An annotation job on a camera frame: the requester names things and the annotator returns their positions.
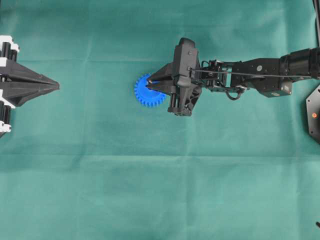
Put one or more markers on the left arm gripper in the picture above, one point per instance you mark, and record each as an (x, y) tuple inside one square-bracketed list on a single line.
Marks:
[(26, 86)]

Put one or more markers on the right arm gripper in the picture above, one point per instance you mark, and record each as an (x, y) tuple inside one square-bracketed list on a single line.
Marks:
[(177, 78)]

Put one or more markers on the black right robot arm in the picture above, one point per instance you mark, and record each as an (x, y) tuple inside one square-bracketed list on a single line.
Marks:
[(271, 77)]

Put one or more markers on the blue plastic gear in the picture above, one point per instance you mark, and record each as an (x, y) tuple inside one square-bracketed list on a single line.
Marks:
[(146, 97)]

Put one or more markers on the green cloth mat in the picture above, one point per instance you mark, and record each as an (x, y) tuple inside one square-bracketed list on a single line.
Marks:
[(89, 162)]

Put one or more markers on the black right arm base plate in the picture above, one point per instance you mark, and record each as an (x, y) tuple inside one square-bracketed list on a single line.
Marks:
[(313, 114)]

